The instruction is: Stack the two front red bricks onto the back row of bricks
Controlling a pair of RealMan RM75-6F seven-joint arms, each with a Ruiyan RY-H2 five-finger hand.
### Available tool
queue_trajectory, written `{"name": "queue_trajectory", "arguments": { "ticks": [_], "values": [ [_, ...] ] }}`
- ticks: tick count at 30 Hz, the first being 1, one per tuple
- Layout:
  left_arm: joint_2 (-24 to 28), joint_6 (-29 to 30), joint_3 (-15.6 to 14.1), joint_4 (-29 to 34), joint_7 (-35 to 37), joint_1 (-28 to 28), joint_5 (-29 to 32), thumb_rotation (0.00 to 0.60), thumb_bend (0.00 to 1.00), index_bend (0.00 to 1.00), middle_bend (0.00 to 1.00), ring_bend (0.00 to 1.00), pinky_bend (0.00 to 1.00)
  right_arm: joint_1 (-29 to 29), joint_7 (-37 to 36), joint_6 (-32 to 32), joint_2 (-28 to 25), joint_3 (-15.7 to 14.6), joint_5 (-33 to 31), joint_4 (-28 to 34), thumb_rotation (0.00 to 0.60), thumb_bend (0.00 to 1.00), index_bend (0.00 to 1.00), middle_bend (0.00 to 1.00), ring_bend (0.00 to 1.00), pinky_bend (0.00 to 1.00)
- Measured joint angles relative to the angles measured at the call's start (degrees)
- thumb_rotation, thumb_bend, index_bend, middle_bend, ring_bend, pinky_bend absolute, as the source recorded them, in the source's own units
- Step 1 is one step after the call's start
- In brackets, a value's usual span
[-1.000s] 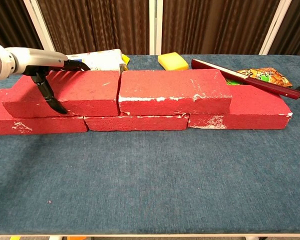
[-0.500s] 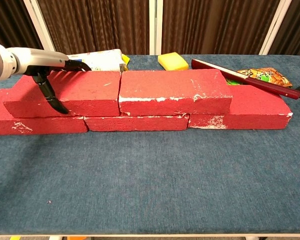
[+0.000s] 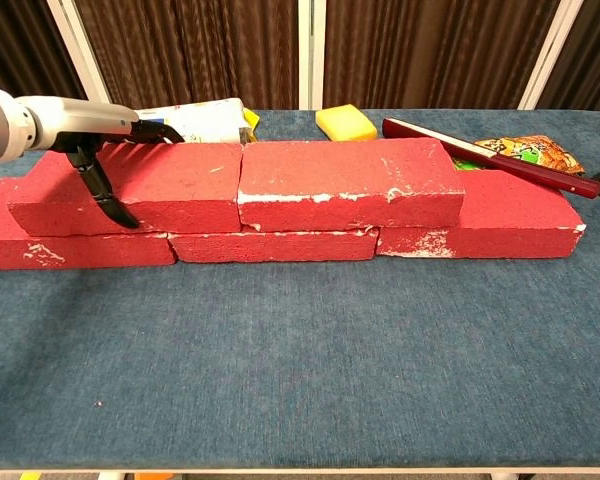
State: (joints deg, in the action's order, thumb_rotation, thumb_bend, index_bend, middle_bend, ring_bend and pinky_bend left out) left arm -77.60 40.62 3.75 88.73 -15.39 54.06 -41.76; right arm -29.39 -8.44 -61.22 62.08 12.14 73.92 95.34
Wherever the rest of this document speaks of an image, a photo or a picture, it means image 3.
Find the left black-fingered robot hand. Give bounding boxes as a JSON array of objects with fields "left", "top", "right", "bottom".
[{"left": 17, "top": 95, "right": 186, "bottom": 230}]

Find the red foam brick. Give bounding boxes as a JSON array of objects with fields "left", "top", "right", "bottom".
[
  {"left": 374, "top": 169, "right": 587, "bottom": 261},
  {"left": 166, "top": 226, "right": 380, "bottom": 264},
  {"left": 0, "top": 176, "right": 178, "bottom": 272},
  {"left": 236, "top": 138, "right": 467, "bottom": 234},
  {"left": 6, "top": 141, "right": 245, "bottom": 238}
]

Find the brown pleated curtain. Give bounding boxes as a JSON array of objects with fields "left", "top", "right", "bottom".
[
  {"left": 536, "top": 0, "right": 600, "bottom": 112},
  {"left": 73, "top": 0, "right": 302, "bottom": 112},
  {"left": 322, "top": 0, "right": 562, "bottom": 112},
  {"left": 0, "top": 0, "right": 89, "bottom": 101}
]

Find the white tissue pack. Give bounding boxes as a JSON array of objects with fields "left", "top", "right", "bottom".
[{"left": 131, "top": 97, "right": 257, "bottom": 146}]

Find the yellow flat packet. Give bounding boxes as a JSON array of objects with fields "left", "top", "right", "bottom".
[{"left": 241, "top": 106, "right": 261, "bottom": 142}]

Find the yellow sponge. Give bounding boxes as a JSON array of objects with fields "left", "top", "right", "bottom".
[{"left": 314, "top": 103, "right": 380, "bottom": 143}]

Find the blue table cloth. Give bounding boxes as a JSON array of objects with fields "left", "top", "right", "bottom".
[{"left": 0, "top": 108, "right": 600, "bottom": 472}]

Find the dark red folded fan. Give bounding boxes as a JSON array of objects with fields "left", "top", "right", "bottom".
[{"left": 382, "top": 117, "right": 600, "bottom": 201}]

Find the orange green snack bag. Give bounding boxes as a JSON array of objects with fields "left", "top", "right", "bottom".
[{"left": 448, "top": 134, "right": 587, "bottom": 177}]

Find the white partition post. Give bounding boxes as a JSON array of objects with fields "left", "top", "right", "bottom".
[
  {"left": 45, "top": 0, "right": 114, "bottom": 112},
  {"left": 516, "top": 0, "right": 587, "bottom": 112},
  {"left": 296, "top": 0, "right": 328, "bottom": 112}
]

